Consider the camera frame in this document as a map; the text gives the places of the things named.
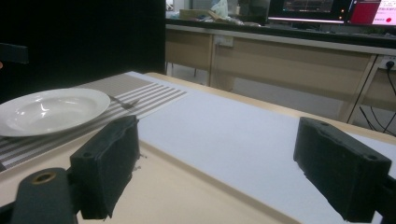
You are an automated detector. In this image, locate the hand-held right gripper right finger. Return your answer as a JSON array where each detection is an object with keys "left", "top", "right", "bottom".
[{"left": 293, "top": 117, "right": 392, "bottom": 223}]

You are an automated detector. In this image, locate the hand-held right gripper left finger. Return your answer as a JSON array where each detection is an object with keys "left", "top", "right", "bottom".
[{"left": 69, "top": 115, "right": 141, "bottom": 220}]

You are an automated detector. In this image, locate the silver fork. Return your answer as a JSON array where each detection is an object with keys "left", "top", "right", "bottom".
[{"left": 108, "top": 94, "right": 141, "bottom": 110}]

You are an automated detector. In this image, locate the white deep plate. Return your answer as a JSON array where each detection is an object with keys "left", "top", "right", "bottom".
[{"left": 0, "top": 88, "right": 111, "bottom": 138}]

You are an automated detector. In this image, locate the black curtain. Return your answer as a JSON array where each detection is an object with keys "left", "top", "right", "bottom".
[{"left": 0, "top": 0, "right": 166, "bottom": 104}]

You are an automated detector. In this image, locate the grey striped placemat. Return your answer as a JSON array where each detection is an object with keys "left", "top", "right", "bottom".
[{"left": 0, "top": 74, "right": 188, "bottom": 172}]

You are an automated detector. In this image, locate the light wooden table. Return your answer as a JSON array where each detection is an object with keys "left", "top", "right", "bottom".
[{"left": 146, "top": 72, "right": 396, "bottom": 146}]

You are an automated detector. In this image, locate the white socket with plug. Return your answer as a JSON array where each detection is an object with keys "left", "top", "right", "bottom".
[{"left": 380, "top": 55, "right": 396, "bottom": 71}]

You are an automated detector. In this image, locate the white foam board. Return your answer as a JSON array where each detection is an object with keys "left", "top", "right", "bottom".
[{"left": 127, "top": 71, "right": 396, "bottom": 224}]

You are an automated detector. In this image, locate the monitor with red window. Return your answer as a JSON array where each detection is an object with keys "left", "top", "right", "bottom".
[{"left": 348, "top": 0, "right": 396, "bottom": 26}]

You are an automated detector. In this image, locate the dark computer monitor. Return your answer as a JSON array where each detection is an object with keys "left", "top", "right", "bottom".
[{"left": 267, "top": 0, "right": 354, "bottom": 24}]

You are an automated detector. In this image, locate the cardboard box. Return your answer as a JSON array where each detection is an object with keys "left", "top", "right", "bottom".
[{"left": 178, "top": 8, "right": 219, "bottom": 21}]

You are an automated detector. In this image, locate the clear plastic bag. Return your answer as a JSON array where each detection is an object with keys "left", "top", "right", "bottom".
[{"left": 211, "top": 0, "right": 230, "bottom": 18}]

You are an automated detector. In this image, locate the black cable tangle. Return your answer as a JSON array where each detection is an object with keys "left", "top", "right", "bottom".
[{"left": 346, "top": 62, "right": 396, "bottom": 138}]

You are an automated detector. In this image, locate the wooden shelf frame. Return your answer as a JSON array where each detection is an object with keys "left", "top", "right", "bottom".
[{"left": 164, "top": 23, "right": 396, "bottom": 124}]

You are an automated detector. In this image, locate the white wall socket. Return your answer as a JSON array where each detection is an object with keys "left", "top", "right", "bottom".
[{"left": 214, "top": 35, "right": 234, "bottom": 49}]

